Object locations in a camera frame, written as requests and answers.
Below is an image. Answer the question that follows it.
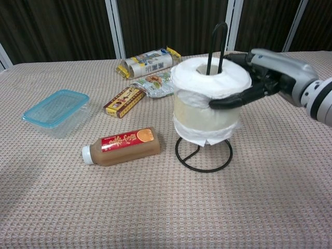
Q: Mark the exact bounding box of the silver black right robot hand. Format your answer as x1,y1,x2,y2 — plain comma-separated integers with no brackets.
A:
208,48,319,110

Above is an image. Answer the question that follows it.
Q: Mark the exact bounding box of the white paper towel roll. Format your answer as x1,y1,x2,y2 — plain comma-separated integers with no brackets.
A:
170,57,253,147

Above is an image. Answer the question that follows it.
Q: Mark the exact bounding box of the black wire towel holder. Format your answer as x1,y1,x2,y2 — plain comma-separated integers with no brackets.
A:
175,22,232,173

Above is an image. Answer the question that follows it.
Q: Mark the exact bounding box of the beige woven tablecloth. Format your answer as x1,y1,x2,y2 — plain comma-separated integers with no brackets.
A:
0,50,332,249

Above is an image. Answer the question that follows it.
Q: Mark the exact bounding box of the silver snack bag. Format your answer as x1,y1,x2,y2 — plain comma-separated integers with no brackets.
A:
132,72,175,99

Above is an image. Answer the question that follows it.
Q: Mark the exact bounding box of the yellow silver snack package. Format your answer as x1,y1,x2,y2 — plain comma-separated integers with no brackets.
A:
116,46,182,79

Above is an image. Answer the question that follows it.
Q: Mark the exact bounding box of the red yellow small box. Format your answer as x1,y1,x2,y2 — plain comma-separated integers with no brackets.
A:
103,86,146,119

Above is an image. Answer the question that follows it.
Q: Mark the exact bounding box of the brown drink bottle red label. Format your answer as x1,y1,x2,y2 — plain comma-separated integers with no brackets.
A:
82,127,161,167

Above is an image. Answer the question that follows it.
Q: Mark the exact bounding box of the clear container blue lid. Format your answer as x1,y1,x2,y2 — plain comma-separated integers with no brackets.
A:
21,89,90,139

